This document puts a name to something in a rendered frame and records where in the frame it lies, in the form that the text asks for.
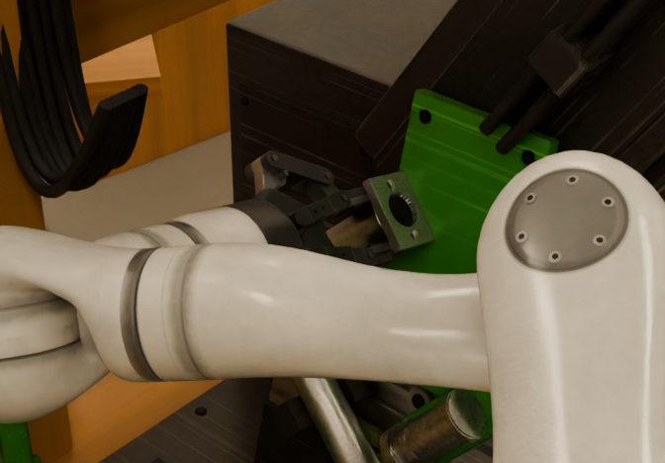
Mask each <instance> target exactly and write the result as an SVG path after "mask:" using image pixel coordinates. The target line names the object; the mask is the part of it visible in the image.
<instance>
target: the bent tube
mask: <svg viewBox="0 0 665 463"><path fill-rule="evenodd" d="M362 185H363V187H364V189H365V191H366V194H367V196H368V198H369V200H370V202H371V204H370V205H368V206H367V207H365V208H363V209H362V210H360V211H358V212H357V213H355V214H353V215H352V216H350V217H349V218H347V219H345V220H344V221H342V222H340V223H339V224H337V225H336V226H334V227H332V228H331V229H329V230H327V236H328V238H329V239H330V240H331V242H332V244H333V246H334V247H336V246H351V247H352V248H363V247H366V246H368V245H369V244H371V243H375V242H379V241H383V240H387V239H388V240H389V243H390V245H391V247H392V249H393V251H394V253H399V252H403V251H406V250H409V249H413V248H416V247H419V246H423V245H426V244H429V243H431V242H433V241H434V236H433V234H432V232H431V230H430V228H429V226H428V222H427V220H426V218H425V216H424V214H423V212H422V209H421V207H420V205H419V203H418V201H417V199H416V197H415V194H414V192H413V190H412V188H411V186H410V184H409V182H408V179H407V177H406V175H405V173H404V171H399V172H395V173H390V174H386V175H382V176H377V177H373V178H369V179H367V180H365V181H364V182H363V183H362ZM292 380H293V382H294V385H295V387H296V389H297V391H298V393H299V395H300V397H301V399H302V401H303V403H304V405H305V407H306V409H307V411H308V413H309V415H310V416H311V418H312V420H313V422H314V424H315V426H316V428H317V430H318V432H319V434H320V436H321V438H322V440H323V442H324V443H325V445H326V447H327V449H328V451H329V453H330V455H331V457H332V460H333V462H334V463H380V462H379V460H378V458H377V456H376V454H375V452H374V450H373V448H372V447H371V445H370V443H369V441H368V439H367V437H366V435H365V433H364V431H363V429H362V428H361V426H360V424H359V422H358V420H357V418H356V416H355V414H354V412H353V410H352V409H351V407H350V405H349V403H348V401H347V399H346V397H345V395H344V393H343V391H342V389H341V388H340V386H339V384H338V382H337V380H336V379H327V378H292Z"/></svg>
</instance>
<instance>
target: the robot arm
mask: <svg viewBox="0 0 665 463"><path fill-rule="evenodd" d="M244 173H245V175H246V177H247V178H248V179H249V180H250V181H253V182H254V185H255V195H253V196H252V197H250V198H249V200H246V201H241V202H237V203H232V204H228V205H224V206H220V207H216V208H212V209H207V210H202V211H198V212H193V213H189V214H186V215H182V216H179V217H176V218H174V219H171V220H169V221H167V222H165V223H162V224H159V225H156V226H151V227H147V228H142V229H138V230H134V231H125V232H120V233H116V234H112V235H108V236H105V237H102V238H99V239H97V240H95V241H93V242H89V241H84V240H80V239H76V238H72V237H68V236H65V235H61V234H57V233H53V232H49V231H41V230H36V229H30V228H24V227H15V226H0V423H20V422H26V421H30V420H34V419H37V418H40V417H44V416H46V415H49V414H51V413H53V412H55V411H57V410H59V409H60V408H62V407H64V406H66V405H67V404H69V403H70V402H72V401H73V400H75V399H76V398H78V397H79V396H81V395H82V394H83V393H85V392H86V391H87V390H89V389H90V388H91V387H92V386H94V385H95V384H96V383H97V382H99V381H100V380H101V379H102V378H104V377H105V376H106V375H108V374H109V373H110V372H112V373H113V374H114V375H116V376H117V377H119V378H121V379H123V380H127V381H131V382H167V381H168V382H174V381H199V380H221V379H238V378H327V379H347V380H363V381H377V382H390V383H401V384H412V385H422V386H432V387H442V388H452V389H463V390H473V391H481V392H489V393H491V404H492V420H493V463H665V202H664V201H663V199H662V198H661V196H660V195H659V194H658V192H657V191H656V190H655V188H654V187H653V186H652V185H651V184H650V183H649V182H648V181H647V180H646V179H645V178H644V177H643V176H642V175H641V174H640V173H638V172H637V171H636V170H634V169H633V168H631V167H630V166H628V165H627V164H625V163H623V162H622V161H620V160H618V159H615V158H613V157H610V156H608V155H605V154H602V153H597V152H591V151H586V150H568V151H563V152H559V153H555V154H551V155H547V156H545V157H543V158H542V159H540V160H538V161H536V162H534V163H532V164H530V165H529V166H528V167H526V168H525V169H524V170H522V171H521V172H520V173H518V174H517V175H516V176H515V177H514V178H513V179H512V180H511V181H510V182H509V183H508V184H507V186H506V187H505V188H504V189H503V190H502V191H501V193H500V194H499V196H498V197H497V199H496V200H495V202H494V203H493V205H492V206H491V208H490V210H489V213H488V215H487V217H486V219H485V222H484V224H483V226H482V229H481V233H480V237H479V241H478V246H477V257H476V263H477V273H470V274H428V273H417V272H409V271H400V270H392V269H387V268H381V267H380V266H384V265H386V264H388V263H390V262H391V261H393V260H395V259H397V258H398V257H399V256H400V255H401V252H399V253H394V251H393V249H392V247H391V245H390V243H389V240H388V239H387V240H383V241H379V242H375V243H371V244H369V245H368V246H366V247H363V248H352V247H351V246H336V247H334V246H333V243H332V242H331V240H330V239H329V238H328V236H327V232H326V228H325V224H324V222H323V221H324V220H325V219H327V218H330V217H332V218H333V219H334V220H335V219H338V218H342V217H345V216H349V215H352V214H355V213H357V212H358V211H360V210H362V209H363V208H365V207H367V206H368V205H370V204H371V202H370V200H369V198H368V196H367V194H366V191H365V189H364V187H363V186H362V187H358V188H355V189H351V190H347V191H342V190H338V189H337V188H336V187H335V186H334V185H333V181H334V178H333V174H332V172H331V171H330V170H328V169H327V168H324V167H321V166H319V165H316V164H313V163H310V162H307V161H304V160H301V159H298V158H295V157H292V156H289V155H286V154H283V153H280V152H276V151H273V150H269V151H267V152H266V153H265V154H263V155H262V156H260V157H259V158H257V159H256V160H255V161H254V162H252V163H251V164H249V165H248V166H247V167H246V168H245V169H244ZM277 189H279V190H282V191H285V192H288V193H291V194H295V195H298V196H301V197H304V198H311V199H312V200H313V202H314V203H313V204H311V205H309V206H306V205H304V204H302V203H300V202H298V201H296V200H294V199H293V198H291V197H289V196H287V195H285V194H283V193H281V192H279V191H277Z"/></svg>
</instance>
